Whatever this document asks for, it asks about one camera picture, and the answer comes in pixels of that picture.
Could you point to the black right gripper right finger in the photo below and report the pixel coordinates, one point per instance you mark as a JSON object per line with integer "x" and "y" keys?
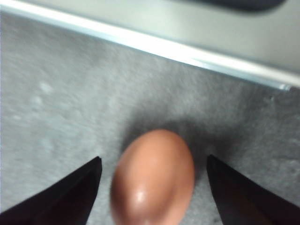
{"x": 246, "y": 201}

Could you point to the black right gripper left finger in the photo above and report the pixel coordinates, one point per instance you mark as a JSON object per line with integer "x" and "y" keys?
{"x": 70, "y": 199}

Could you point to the brown egg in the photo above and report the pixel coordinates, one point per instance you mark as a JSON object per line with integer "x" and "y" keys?
{"x": 152, "y": 178}

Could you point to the silver crumb tray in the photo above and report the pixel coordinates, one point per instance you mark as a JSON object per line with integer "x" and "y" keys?
{"x": 246, "y": 73}

